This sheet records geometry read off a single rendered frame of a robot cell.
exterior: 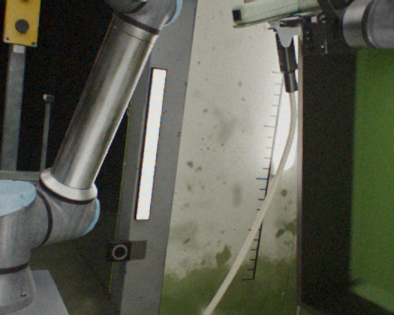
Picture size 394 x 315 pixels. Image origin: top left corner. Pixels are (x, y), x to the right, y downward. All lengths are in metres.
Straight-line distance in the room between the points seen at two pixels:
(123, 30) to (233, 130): 1.12
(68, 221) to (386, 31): 0.84
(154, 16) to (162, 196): 1.08
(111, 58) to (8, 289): 0.57
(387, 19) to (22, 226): 0.86
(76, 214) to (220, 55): 1.09
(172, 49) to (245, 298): 1.24
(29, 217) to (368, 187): 1.29
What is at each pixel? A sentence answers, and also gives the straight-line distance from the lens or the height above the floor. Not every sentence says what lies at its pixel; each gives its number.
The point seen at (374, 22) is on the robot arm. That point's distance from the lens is 0.89.
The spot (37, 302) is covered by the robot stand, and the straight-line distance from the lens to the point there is 1.23.
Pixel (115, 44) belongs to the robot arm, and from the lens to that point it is 1.11.
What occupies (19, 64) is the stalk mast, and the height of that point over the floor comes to 1.22.
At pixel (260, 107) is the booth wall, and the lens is 2.19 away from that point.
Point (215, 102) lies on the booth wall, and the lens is 2.06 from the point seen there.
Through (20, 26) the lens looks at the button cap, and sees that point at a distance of 1.95.
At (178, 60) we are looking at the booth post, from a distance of 1.98.
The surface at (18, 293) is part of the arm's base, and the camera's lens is 1.19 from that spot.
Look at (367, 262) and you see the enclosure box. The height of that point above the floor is 0.61.
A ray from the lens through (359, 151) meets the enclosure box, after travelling 1.91.
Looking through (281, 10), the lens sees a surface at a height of 1.38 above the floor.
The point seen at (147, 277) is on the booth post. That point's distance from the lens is 2.11.
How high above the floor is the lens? 1.16
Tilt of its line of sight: 7 degrees down
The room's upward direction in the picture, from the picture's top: 7 degrees clockwise
